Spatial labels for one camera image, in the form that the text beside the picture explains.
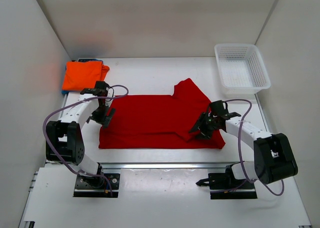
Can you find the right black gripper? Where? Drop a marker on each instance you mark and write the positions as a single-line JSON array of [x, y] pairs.
[[203, 125]]

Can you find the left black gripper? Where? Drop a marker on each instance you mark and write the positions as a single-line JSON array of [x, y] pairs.
[[102, 116]]

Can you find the red t shirt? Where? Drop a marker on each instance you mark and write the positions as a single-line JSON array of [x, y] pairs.
[[159, 121]]

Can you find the blue t shirt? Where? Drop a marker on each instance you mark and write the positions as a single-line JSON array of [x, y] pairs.
[[64, 91]]

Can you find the orange t shirt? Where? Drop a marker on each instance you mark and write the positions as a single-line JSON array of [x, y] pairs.
[[82, 75]]

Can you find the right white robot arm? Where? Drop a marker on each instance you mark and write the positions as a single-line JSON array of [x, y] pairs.
[[273, 156]]

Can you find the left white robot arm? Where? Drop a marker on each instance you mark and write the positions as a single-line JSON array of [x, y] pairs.
[[64, 140]]

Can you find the white plastic basket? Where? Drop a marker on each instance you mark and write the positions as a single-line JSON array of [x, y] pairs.
[[241, 69]]

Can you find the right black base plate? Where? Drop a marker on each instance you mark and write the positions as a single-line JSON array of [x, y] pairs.
[[224, 186]]

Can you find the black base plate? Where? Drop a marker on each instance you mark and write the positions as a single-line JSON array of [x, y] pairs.
[[86, 186], [224, 186]]

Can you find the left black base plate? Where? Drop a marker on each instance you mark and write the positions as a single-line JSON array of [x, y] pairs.
[[86, 186]]

